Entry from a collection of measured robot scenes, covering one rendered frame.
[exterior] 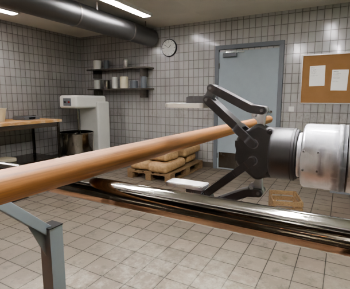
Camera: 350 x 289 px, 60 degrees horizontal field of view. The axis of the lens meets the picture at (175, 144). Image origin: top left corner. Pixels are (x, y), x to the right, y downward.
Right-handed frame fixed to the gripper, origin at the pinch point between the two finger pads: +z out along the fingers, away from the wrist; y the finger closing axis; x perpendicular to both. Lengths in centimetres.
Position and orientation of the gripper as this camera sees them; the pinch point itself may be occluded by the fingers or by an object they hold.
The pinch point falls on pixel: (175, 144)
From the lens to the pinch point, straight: 52.6
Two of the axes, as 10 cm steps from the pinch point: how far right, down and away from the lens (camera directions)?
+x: 4.8, -1.3, 8.6
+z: -8.8, -0.7, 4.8
